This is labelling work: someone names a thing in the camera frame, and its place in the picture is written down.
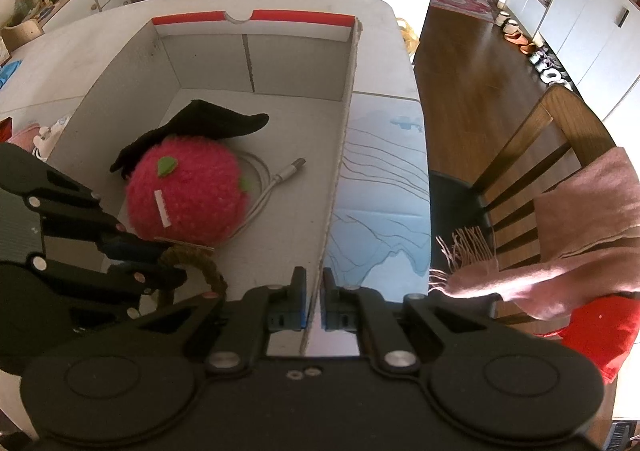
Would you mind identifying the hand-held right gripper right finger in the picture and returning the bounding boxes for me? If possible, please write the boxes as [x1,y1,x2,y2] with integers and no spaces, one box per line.
[321,267,505,375]

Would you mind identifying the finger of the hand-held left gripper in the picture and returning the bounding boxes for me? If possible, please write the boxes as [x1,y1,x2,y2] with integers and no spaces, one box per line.
[27,166,161,262]
[27,253,188,334]

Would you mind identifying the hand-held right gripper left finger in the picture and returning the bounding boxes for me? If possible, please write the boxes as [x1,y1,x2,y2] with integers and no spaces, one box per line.
[127,266,308,377]

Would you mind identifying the brown braided rope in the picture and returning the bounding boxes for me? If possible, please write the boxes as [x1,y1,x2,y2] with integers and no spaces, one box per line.
[157,245,229,307]

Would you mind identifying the pink fuzzy strawberry plush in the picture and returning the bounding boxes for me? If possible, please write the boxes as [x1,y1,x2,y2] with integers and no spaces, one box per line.
[125,136,253,247]

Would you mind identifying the pink fleece garment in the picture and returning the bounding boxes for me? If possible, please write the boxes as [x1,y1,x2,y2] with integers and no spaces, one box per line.
[7,124,44,150]

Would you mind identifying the white charging cable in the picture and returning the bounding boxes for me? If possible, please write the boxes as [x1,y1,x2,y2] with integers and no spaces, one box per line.
[227,151,307,238]

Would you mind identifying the black cloth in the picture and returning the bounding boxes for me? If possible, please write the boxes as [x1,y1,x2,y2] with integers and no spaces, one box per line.
[110,100,270,178]

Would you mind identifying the white cardboard box red edge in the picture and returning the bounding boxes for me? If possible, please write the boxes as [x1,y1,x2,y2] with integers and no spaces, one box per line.
[47,10,362,357]

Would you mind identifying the pale blue line-print placemat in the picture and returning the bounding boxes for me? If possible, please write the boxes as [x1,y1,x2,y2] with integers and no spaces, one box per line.
[322,91,432,293]

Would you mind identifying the blue gloves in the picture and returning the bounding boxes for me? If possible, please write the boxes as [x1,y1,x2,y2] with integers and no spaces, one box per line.
[0,60,24,90]

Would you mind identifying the small wooden desk organizer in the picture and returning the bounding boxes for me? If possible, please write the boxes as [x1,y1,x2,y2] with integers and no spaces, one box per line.
[0,20,46,53]

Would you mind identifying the pink fringed scarf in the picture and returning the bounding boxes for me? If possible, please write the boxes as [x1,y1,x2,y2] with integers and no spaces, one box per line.
[429,147,640,322]

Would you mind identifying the red fabric bundle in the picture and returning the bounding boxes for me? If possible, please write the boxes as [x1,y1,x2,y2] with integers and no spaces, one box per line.
[562,295,640,384]

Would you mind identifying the row of shoes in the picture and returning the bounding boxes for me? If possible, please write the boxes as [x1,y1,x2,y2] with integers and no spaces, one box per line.
[495,10,574,91]

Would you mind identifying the red patterned rug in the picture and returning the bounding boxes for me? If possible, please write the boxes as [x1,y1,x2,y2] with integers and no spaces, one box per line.
[431,0,497,24]

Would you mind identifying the white shoe cabinet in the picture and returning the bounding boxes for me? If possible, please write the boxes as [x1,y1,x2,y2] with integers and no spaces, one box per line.
[502,0,640,121]

